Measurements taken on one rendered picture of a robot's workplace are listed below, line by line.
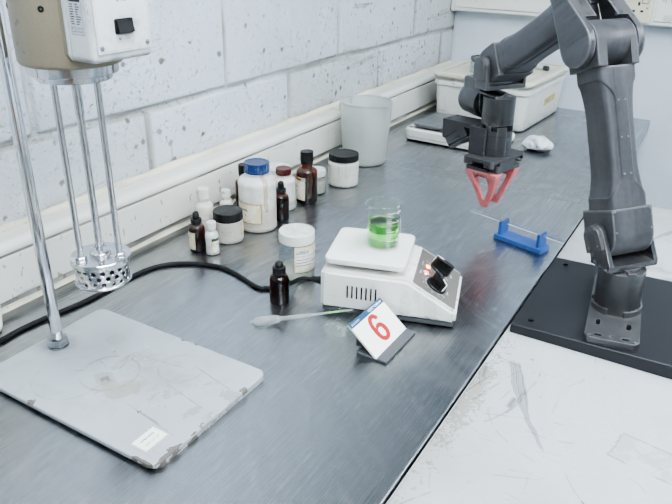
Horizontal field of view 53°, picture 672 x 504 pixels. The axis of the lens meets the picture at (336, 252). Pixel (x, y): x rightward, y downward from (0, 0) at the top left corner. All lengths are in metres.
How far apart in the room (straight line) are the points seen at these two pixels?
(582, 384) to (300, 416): 0.36
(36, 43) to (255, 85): 0.84
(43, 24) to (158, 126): 0.61
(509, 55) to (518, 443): 0.64
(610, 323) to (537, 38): 0.44
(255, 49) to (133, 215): 0.48
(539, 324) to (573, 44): 0.39
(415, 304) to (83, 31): 0.57
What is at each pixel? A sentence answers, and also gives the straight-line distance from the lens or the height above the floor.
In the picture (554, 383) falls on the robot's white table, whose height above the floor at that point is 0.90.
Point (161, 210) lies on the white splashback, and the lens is 1.26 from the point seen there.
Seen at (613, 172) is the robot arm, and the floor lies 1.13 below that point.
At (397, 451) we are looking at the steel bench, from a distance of 0.78.
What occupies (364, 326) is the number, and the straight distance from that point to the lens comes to 0.92.
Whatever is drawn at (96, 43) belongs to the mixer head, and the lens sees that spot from 0.67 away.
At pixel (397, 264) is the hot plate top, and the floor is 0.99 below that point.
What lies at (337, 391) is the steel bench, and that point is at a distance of 0.85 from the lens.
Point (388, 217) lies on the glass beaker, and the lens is 0.98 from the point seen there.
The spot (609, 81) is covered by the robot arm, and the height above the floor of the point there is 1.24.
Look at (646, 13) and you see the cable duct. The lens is 2.26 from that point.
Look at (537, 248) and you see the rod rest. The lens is 1.26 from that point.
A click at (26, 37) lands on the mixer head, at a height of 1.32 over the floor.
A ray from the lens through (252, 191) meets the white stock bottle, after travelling 1.24.
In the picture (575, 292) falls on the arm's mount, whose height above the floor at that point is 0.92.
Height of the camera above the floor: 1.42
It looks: 26 degrees down
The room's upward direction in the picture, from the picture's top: 1 degrees clockwise
